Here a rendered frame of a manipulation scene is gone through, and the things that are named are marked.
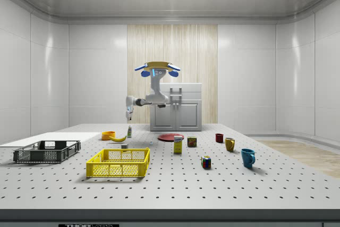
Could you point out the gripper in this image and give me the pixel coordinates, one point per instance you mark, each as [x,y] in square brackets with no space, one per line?
[129,115]

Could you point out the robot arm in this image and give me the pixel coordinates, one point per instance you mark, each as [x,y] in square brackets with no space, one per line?
[156,96]

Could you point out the small white bottle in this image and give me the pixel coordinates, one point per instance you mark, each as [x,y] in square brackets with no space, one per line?
[129,132]

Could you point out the banana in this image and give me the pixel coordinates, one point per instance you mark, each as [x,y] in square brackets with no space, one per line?
[117,139]

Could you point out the yellow bowl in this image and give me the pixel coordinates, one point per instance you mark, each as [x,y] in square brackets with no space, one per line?
[106,136]

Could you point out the grey cube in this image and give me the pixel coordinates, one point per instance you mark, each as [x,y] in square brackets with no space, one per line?
[125,146]

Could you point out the red plate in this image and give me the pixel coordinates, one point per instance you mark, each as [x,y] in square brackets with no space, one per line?
[167,138]

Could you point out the yellow basket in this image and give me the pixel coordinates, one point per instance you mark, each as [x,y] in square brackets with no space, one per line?
[117,169]

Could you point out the white cabinet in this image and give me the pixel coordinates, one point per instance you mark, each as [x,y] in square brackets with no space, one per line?
[186,115]

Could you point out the yellow white box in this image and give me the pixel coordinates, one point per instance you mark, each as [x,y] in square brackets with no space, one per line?
[178,146]

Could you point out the blue flat-sided can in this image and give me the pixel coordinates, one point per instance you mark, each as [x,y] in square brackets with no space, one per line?
[191,142]

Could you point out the puzzle cube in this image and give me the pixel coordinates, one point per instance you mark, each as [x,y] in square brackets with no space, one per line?
[206,162]

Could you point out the red mug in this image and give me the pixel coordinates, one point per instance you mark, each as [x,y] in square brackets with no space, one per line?
[219,138]

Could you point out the dark grey basket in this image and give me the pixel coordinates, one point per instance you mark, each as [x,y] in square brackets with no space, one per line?
[40,155]

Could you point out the yellow mug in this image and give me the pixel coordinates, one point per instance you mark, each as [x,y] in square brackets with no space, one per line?
[229,145]

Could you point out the blue mug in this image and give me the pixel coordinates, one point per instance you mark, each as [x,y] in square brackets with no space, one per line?
[247,159]

